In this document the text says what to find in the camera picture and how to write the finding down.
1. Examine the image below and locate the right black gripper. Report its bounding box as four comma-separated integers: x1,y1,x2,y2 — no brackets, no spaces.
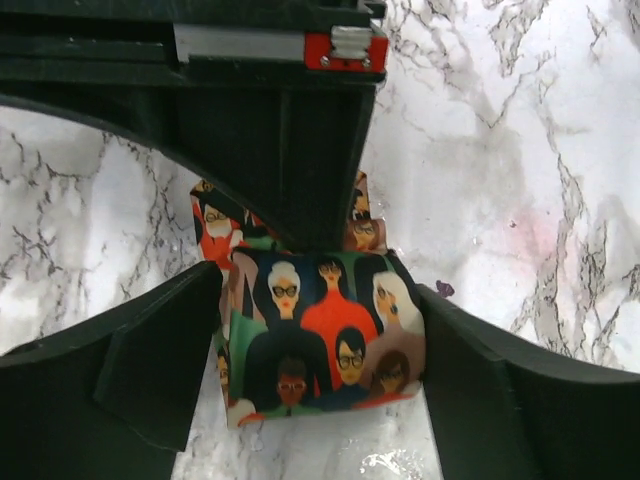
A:
1,1,389,250

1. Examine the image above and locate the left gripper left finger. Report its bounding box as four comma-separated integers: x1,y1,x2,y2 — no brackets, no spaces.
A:
1,262,222,479

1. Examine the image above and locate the colourful patterned necktie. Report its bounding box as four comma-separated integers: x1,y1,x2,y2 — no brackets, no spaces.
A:
191,173,426,428

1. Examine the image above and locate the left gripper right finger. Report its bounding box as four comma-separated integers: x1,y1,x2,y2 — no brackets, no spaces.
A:
418,285,639,480

